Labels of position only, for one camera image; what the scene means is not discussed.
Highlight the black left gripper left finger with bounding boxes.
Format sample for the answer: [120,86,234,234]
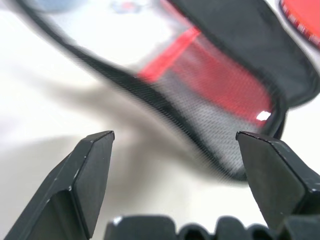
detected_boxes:
[9,130,116,240]

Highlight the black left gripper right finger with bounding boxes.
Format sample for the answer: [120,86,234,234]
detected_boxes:
[235,131,320,232]

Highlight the black and red paddle case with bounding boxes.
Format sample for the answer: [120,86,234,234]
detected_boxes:
[17,0,319,183]

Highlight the red table tennis paddle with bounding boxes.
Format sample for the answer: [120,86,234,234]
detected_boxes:
[278,0,320,48]

